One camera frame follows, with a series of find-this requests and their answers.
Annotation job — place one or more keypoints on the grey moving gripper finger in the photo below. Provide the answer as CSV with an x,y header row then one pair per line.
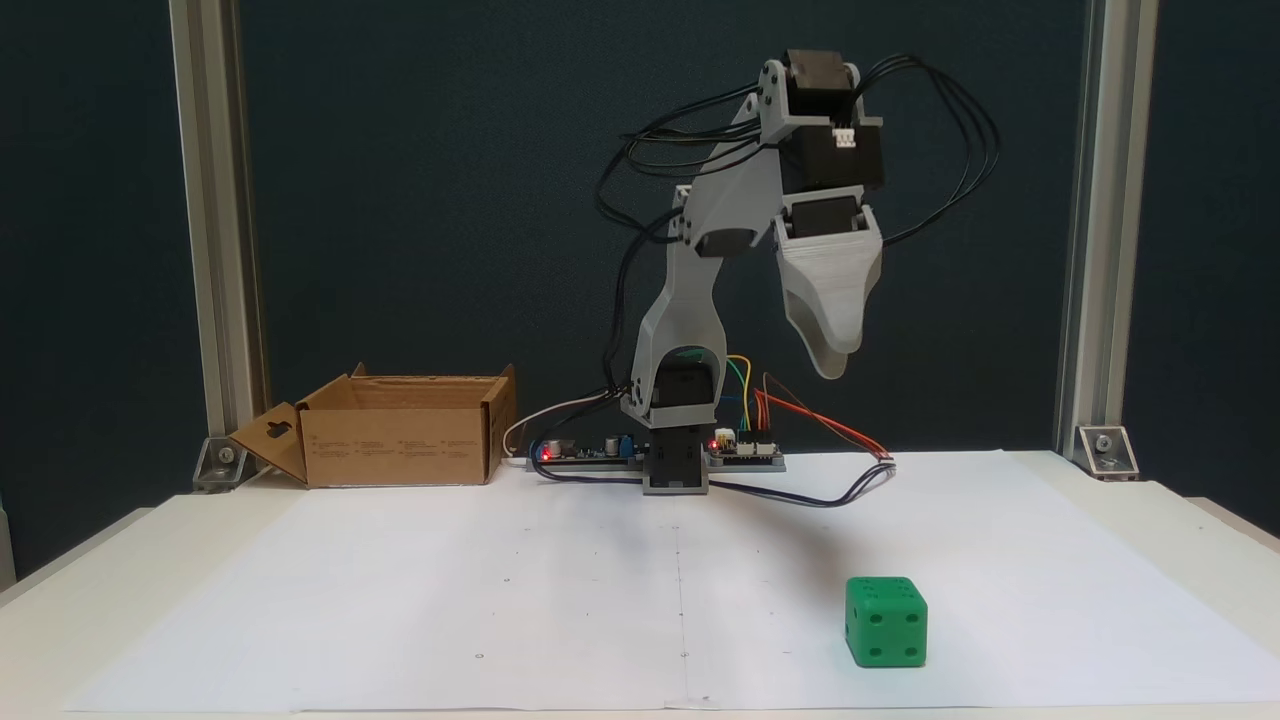
x,y
840,285

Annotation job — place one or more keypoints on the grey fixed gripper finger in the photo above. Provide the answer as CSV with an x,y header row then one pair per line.
x,y
835,362

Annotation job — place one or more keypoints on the green die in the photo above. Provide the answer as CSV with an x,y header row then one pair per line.
x,y
885,625

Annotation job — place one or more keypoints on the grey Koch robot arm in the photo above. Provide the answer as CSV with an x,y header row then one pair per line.
x,y
690,300

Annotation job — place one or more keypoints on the blue power circuit board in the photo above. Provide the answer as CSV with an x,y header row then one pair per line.
x,y
585,455

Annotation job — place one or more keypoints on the white paper sheet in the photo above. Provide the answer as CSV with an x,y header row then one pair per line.
x,y
500,620

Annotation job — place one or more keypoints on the brown cardboard box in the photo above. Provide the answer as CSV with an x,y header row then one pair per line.
x,y
400,445

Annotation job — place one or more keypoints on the aluminium frame post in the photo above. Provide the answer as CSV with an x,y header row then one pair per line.
x,y
1105,200
215,200

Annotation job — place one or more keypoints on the metal corner bracket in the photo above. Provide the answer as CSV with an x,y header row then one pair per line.
x,y
222,462
1105,450

